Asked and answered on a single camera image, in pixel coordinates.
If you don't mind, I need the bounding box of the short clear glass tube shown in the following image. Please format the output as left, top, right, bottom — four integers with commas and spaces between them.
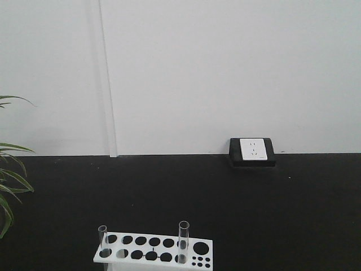
98, 225, 112, 259

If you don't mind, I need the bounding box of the black base white power socket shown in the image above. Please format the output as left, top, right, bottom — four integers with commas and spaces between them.
229, 138, 276, 167

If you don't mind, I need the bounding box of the white test tube rack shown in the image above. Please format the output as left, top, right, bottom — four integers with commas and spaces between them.
93, 232, 214, 270

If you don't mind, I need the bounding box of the tall clear glass tube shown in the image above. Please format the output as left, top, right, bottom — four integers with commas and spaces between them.
178, 220, 190, 264

